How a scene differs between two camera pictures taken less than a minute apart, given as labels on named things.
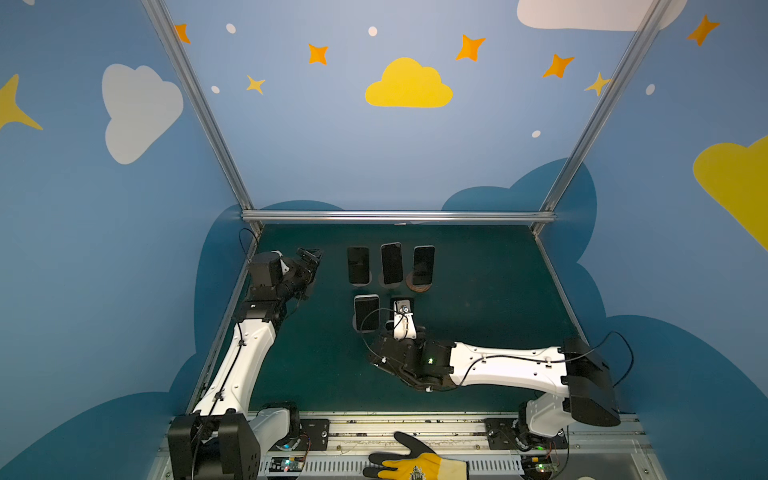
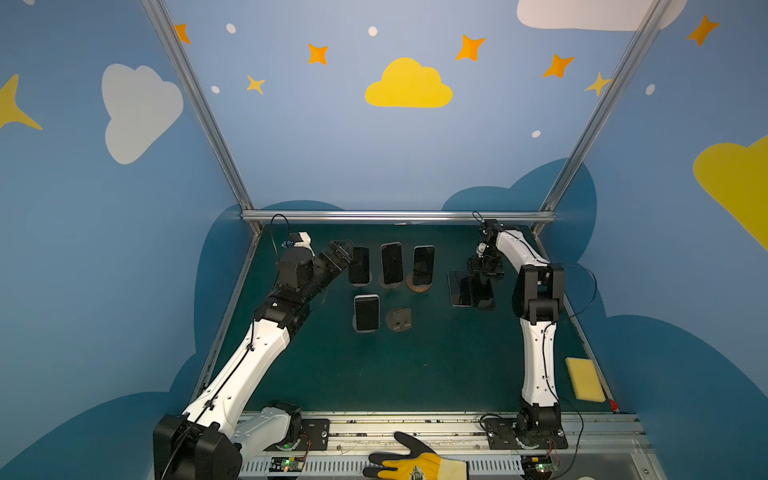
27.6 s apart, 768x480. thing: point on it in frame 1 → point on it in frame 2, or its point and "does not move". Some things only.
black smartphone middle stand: (392, 262) does not move
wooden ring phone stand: (418, 288) does not move
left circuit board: (286, 464) does not move
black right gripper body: (402, 339) → (485, 265)
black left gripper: (303, 265) → (330, 260)
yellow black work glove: (421, 463) does not move
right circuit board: (538, 466) does not move
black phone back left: (358, 264) does not move
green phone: (392, 305) → (460, 288)
